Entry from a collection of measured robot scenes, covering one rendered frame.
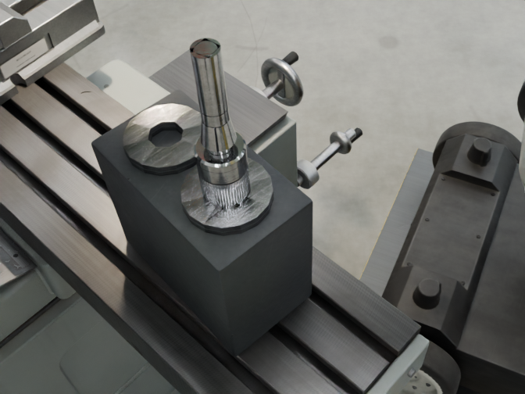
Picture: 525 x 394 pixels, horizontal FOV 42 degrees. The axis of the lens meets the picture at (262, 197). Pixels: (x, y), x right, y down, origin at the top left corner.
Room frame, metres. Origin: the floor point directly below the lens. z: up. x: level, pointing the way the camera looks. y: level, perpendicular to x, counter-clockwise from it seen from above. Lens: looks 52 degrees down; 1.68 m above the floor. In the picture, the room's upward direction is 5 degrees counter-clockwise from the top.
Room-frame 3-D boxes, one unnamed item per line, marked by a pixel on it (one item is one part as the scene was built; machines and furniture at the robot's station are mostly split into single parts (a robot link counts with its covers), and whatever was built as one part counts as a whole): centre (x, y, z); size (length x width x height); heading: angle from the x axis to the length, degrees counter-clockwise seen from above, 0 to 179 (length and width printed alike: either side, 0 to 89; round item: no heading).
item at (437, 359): (0.49, -0.23, 0.50); 0.20 x 0.05 x 0.20; 61
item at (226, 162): (0.41, 0.03, 1.22); 0.05 x 0.05 x 0.01
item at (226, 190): (0.41, 0.03, 1.19); 0.05 x 0.05 x 0.06
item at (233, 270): (0.45, 0.06, 1.06); 0.22 x 0.12 x 0.20; 37
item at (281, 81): (1.06, -0.04, 0.66); 0.16 x 0.12 x 0.12; 133
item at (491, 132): (0.95, -0.48, 0.50); 0.20 x 0.05 x 0.20; 61
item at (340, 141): (0.98, -0.15, 0.54); 0.22 x 0.06 x 0.06; 133
